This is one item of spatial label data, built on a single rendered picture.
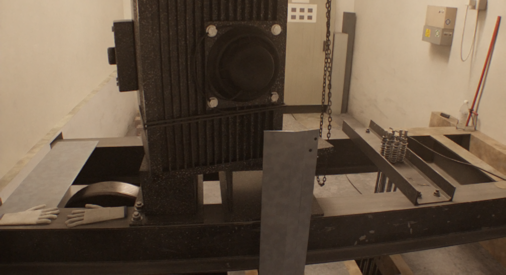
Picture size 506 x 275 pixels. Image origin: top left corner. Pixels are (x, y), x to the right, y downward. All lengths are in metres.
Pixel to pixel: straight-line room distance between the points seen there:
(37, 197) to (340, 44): 3.79
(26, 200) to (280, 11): 1.31
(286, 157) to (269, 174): 0.08
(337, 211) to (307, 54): 3.18
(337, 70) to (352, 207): 3.26
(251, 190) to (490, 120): 1.80
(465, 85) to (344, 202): 1.68
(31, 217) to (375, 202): 1.43
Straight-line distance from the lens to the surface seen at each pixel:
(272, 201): 1.29
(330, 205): 1.55
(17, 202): 1.76
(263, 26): 1.22
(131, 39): 1.42
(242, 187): 1.61
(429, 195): 1.76
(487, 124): 2.80
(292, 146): 1.19
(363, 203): 1.60
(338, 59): 4.63
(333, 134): 2.29
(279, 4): 1.24
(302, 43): 4.46
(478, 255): 2.68
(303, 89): 4.57
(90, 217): 1.51
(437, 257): 2.53
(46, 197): 1.74
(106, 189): 1.78
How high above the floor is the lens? 1.48
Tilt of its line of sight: 21 degrees down
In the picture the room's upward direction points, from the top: 1 degrees clockwise
